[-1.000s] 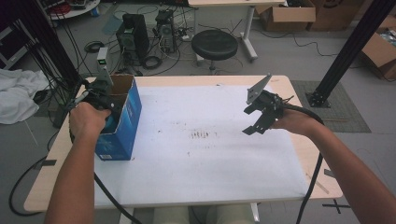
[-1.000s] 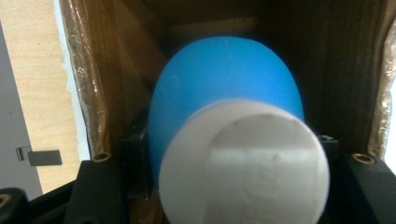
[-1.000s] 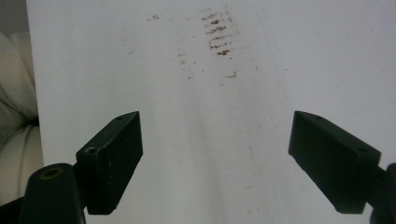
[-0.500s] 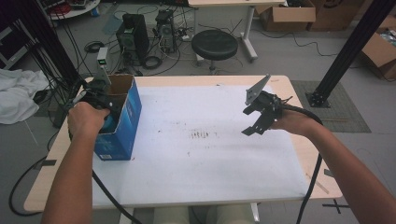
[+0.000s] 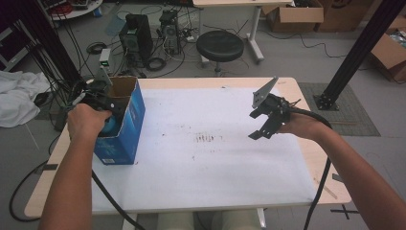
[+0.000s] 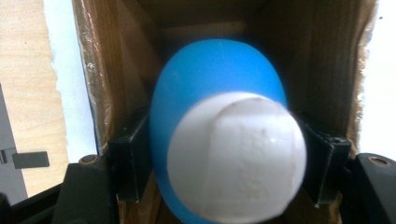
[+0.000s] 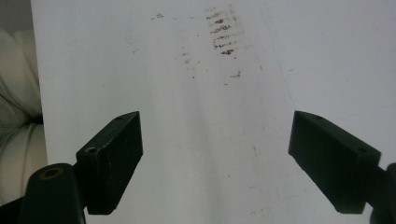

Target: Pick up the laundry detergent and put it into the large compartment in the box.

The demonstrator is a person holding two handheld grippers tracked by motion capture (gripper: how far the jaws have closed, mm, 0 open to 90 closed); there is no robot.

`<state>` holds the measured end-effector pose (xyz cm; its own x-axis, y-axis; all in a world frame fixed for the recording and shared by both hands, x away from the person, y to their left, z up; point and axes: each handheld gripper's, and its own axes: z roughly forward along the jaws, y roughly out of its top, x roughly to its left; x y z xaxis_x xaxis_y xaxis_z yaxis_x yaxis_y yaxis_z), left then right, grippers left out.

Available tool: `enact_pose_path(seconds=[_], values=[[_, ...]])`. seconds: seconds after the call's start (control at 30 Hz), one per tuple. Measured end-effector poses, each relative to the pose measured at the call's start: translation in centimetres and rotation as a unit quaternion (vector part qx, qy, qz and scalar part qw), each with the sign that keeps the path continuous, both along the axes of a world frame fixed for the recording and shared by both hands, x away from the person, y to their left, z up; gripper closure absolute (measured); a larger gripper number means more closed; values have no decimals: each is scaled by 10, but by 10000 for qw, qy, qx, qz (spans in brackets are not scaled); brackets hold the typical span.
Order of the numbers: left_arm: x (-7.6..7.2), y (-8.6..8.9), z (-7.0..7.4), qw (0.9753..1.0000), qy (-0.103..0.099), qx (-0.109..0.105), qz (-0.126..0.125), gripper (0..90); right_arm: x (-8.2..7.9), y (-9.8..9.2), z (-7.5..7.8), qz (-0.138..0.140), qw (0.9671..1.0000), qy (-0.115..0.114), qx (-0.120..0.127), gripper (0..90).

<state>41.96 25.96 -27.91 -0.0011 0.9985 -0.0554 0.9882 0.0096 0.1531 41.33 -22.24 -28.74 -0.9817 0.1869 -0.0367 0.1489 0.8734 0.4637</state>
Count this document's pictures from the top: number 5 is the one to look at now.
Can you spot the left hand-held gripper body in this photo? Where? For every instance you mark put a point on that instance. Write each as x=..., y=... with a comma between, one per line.
x=102, y=96

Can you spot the black computer tower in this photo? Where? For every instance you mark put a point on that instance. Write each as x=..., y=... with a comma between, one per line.
x=137, y=38

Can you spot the closed brown cardboard box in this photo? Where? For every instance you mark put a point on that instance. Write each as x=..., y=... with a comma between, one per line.
x=343, y=14

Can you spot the white cloth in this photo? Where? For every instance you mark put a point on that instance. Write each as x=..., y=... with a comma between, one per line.
x=19, y=96

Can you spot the grey floor mat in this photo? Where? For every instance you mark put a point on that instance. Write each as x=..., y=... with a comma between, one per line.
x=354, y=118

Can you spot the black metal stand post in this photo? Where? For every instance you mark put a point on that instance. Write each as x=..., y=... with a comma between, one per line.
x=357, y=54

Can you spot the open-sided computer tower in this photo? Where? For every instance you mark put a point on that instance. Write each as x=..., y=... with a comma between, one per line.
x=170, y=30

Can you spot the blue cardboard box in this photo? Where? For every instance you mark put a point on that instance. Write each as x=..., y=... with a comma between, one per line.
x=127, y=137

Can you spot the small white power supply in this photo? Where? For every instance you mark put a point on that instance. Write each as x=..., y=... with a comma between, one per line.
x=105, y=59

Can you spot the tilted brown cardboard box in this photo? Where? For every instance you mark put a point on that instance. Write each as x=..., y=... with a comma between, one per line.
x=387, y=52

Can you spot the black round stool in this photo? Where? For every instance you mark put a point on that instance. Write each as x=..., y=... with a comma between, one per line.
x=219, y=46

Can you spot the person's left hand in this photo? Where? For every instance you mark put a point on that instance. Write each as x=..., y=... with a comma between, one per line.
x=86, y=123

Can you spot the round white table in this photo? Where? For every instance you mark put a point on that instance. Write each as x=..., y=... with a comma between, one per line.
x=76, y=9

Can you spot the open brown cardboard box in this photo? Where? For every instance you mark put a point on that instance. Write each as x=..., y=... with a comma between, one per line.
x=295, y=17

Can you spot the person's right hand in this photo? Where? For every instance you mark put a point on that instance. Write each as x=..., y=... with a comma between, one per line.
x=303, y=126

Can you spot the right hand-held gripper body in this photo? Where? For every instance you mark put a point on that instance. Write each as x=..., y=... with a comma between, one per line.
x=274, y=107

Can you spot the white-legged wooden desk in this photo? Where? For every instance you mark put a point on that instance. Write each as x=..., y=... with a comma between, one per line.
x=255, y=32

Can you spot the white table mat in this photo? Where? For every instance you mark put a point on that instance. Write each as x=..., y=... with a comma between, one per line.
x=217, y=172

